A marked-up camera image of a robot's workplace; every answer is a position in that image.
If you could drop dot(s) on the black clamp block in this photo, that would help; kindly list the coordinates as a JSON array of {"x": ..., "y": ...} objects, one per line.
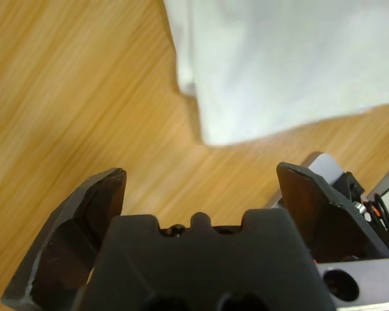
[{"x": 353, "y": 188}]

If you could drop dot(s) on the white t-shirt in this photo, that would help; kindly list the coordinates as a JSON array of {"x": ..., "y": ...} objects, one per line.
[{"x": 278, "y": 64}]

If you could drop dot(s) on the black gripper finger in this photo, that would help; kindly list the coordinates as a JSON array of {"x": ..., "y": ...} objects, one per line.
[
  {"x": 61, "y": 246},
  {"x": 327, "y": 220}
]

